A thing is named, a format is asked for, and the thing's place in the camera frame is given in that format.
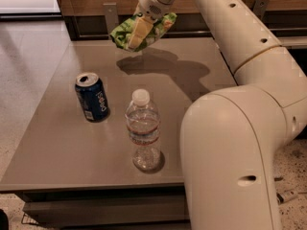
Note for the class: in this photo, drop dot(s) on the metal bracket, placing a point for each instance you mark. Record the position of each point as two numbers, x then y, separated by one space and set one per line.
111 16
259 8

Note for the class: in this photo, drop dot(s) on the clear plastic water bottle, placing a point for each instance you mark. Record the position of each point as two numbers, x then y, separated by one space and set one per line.
143 125

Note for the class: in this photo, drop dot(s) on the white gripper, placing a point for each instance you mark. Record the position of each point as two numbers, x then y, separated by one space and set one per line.
150 6

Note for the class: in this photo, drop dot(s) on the green rice chip bag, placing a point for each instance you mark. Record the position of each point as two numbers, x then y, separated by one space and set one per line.
121 34

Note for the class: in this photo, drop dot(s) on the right metal bracket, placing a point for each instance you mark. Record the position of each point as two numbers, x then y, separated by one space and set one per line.
259 8

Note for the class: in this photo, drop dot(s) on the grey table cabinet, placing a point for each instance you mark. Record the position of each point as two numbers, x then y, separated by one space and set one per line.
71 173

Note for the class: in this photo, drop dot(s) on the left metal bracket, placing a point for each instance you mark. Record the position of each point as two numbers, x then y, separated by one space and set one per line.
111 16

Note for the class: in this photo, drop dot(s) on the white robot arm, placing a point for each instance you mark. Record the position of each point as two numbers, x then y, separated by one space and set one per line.
228 137

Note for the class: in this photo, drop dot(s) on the blue pepsi can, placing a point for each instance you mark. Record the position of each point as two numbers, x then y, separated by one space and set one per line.
92 97

